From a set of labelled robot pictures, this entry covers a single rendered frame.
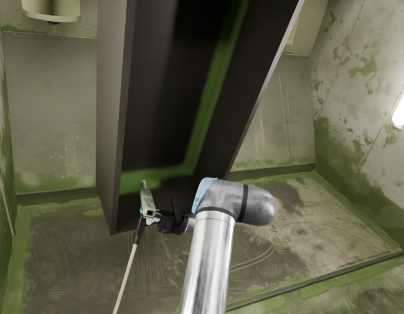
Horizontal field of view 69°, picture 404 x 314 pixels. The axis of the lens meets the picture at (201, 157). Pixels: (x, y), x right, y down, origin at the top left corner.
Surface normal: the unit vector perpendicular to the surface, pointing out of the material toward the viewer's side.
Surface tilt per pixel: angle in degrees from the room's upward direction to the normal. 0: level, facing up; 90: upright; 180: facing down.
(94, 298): 0
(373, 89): 90
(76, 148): 57
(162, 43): 102
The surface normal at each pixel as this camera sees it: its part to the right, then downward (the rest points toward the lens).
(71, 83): 0.40, -0.02
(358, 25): -0.91, 0.07
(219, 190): 0.10, -0.59
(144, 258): 0.15, -0.84
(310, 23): 0.37, 0.53
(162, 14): 0.43, 0.68
